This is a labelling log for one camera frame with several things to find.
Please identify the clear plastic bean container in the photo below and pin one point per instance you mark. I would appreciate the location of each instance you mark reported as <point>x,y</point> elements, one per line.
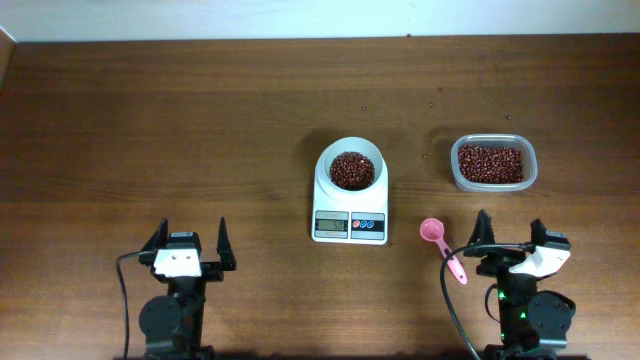
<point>496,140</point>

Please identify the pink measuring scoop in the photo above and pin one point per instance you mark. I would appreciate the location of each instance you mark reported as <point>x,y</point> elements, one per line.
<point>432,230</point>

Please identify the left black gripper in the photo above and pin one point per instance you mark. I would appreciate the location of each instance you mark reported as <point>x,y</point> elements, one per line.
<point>214,270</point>

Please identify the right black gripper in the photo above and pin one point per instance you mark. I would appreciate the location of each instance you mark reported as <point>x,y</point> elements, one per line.
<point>499,262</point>

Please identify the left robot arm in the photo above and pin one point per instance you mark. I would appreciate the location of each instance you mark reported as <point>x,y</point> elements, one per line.
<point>173,323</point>

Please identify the beans in white bowl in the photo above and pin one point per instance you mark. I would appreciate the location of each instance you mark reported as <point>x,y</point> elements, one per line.
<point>352,171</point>

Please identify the white round bowl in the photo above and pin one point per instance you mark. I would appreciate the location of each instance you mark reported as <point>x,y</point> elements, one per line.
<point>352,144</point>

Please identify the white digital kitchen scale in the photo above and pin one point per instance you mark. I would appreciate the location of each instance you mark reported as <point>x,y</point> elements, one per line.
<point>350,217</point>

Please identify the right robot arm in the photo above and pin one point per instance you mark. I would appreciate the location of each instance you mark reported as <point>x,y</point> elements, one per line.
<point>533,322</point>

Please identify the red adzuki beans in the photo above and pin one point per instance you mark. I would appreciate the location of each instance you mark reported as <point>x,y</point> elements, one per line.
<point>490,165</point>

